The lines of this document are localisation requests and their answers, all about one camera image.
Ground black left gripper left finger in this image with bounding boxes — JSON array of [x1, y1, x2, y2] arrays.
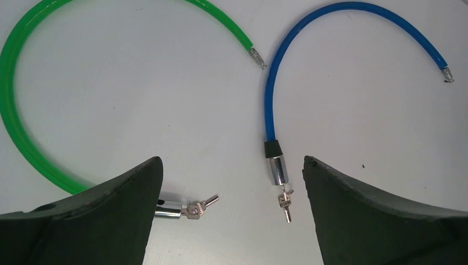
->
[[1, 157, 163, 264]]

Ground blue cable lock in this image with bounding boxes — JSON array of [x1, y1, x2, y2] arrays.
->
[[263, 1, 454, 187]]

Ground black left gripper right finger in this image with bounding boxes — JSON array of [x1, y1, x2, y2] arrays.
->
[[302, 156, 467, 264]]

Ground silver keys of green lock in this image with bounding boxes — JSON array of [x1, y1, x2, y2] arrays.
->
[[181, 195, 220, 220]]

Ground green cable lock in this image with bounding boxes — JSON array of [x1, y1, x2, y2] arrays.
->
[[1, 1, 267, 219]]

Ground silver keys of blue lock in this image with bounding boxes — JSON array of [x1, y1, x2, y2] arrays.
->
[[278, 185, 294, 224]]

